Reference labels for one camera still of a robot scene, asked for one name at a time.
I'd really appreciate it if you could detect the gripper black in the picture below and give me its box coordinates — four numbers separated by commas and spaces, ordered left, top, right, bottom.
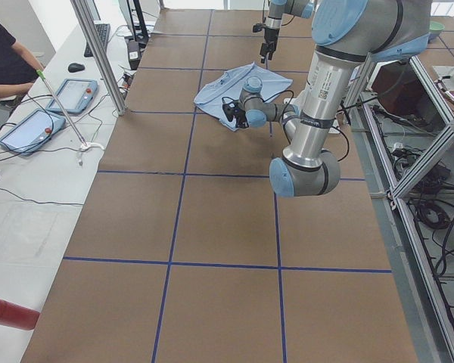
260, 26, 279, 63
234, 110, 248, 129

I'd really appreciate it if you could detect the light blue t-shirt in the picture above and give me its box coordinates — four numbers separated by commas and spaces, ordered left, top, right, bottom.
194, 63, 293, 132

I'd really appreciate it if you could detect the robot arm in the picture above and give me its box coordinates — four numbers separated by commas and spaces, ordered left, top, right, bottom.
234, 1, 431, 197
253, 0, 318, 64

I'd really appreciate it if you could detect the black keyboard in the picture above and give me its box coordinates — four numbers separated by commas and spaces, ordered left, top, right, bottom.
83, 23, 111, 58

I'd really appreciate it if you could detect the far teach pendant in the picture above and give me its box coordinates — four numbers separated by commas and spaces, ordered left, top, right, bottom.
55, 79, 98, 116

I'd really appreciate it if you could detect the teach pendant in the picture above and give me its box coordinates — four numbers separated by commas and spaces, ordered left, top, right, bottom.
55, 79, 98, 116
0, 109, 66, 156

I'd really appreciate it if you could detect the black computer mouse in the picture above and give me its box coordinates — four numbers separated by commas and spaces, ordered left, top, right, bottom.
67, 63, 85, 73

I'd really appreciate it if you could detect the metal rod green tip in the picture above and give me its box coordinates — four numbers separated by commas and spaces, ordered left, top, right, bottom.
36, 69, 88, 150

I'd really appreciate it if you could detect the near teach pendant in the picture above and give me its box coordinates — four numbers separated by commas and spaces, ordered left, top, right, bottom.
0, 109, 66, 156

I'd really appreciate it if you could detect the seated person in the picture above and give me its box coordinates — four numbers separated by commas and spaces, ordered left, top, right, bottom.
0, 24, 44, 99

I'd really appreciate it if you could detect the red bottle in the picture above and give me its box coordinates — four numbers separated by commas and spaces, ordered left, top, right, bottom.
0, 299, 40, 330

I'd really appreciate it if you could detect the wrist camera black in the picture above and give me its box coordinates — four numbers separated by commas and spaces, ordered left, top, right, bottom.
222, 97, 238, 122
253, 23, 265, 33

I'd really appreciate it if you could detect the aluminium frame post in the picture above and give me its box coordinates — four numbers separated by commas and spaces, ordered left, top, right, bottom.
70, 0, 126, 116

